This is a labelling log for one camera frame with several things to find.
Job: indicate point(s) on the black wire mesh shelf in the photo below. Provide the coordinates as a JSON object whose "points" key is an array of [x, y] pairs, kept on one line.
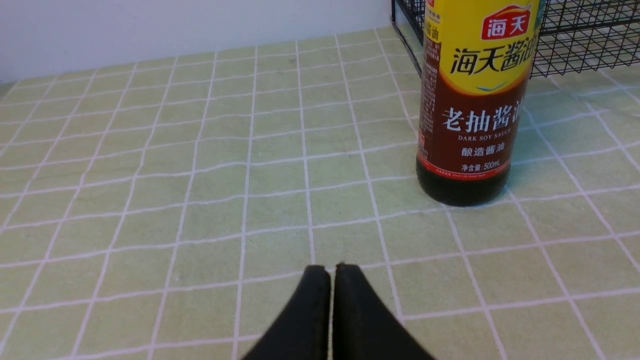
{"points": [[575, 35]]}

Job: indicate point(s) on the green checkered tablecloth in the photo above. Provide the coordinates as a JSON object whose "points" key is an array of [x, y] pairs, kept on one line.
{"points": [[166, 209]]}

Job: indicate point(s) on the dark soy sauce bottle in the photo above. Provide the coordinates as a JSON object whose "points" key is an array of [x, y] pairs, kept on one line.
{"points": [[466, 142]]}

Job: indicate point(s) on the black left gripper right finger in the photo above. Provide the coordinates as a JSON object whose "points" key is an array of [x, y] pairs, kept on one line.
{"points": [[363, 327]]}

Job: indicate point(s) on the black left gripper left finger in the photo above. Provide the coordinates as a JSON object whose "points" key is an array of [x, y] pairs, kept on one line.
{"points": [[301, 330]]}

